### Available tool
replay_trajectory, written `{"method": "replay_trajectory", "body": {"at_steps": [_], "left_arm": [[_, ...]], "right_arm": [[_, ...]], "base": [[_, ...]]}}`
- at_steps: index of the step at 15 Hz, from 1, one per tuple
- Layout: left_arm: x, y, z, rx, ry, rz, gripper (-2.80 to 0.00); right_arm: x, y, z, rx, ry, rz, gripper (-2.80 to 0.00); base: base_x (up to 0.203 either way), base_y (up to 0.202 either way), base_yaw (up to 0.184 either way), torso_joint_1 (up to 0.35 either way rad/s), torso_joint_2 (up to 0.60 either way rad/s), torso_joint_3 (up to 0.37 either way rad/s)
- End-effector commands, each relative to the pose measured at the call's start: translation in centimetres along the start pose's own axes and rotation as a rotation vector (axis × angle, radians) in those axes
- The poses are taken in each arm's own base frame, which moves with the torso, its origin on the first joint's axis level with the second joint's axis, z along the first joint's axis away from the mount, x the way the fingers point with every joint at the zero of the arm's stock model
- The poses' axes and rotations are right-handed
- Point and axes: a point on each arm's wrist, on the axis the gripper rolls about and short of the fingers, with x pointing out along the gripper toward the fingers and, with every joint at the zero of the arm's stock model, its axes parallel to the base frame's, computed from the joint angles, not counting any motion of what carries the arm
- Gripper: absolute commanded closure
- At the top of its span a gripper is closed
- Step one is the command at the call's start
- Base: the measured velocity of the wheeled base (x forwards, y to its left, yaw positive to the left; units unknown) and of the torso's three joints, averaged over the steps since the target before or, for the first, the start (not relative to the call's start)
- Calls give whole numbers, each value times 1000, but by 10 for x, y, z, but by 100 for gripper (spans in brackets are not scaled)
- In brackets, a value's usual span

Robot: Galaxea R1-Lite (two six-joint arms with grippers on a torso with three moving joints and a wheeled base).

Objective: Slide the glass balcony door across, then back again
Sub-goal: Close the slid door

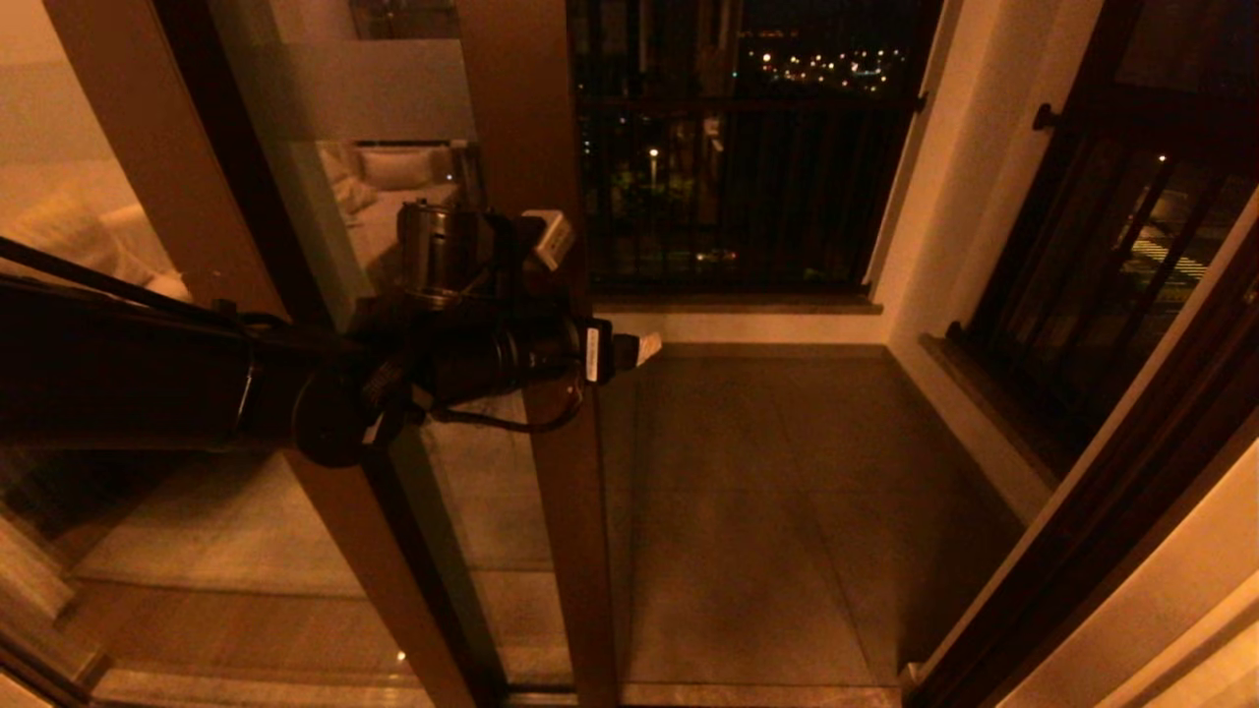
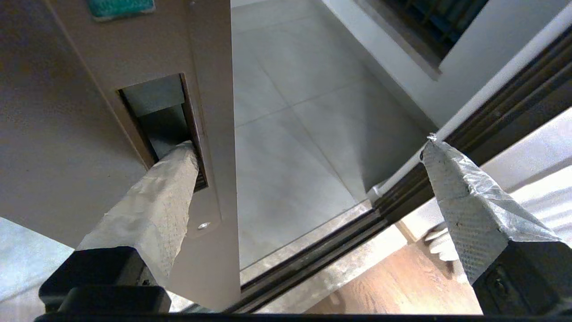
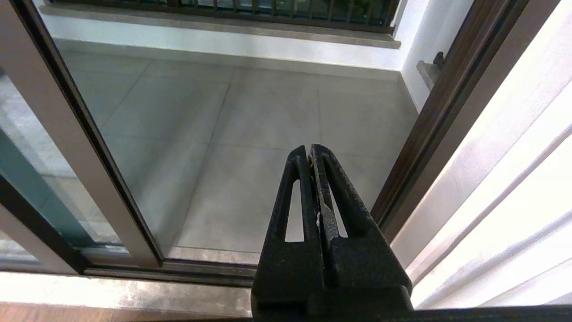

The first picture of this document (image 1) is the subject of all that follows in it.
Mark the brown framed fixed glass panel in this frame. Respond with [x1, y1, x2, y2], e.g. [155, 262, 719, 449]
[0, 0, 508, 708]

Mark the brown framed sliding glass door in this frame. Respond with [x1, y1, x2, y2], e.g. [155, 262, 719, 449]
[207, 0, 623, 708]

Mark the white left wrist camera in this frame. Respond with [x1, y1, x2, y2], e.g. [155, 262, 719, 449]
[521, 208, 576, 271]

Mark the dark brown door jamb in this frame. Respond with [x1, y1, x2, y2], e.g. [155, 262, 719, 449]
[900, 211, 1259, 708]

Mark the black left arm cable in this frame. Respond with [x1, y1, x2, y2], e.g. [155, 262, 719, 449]
[0, 236, 586, 434]

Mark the dark metal floor track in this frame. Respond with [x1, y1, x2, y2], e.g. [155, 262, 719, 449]
[497, 683, 906, 708]

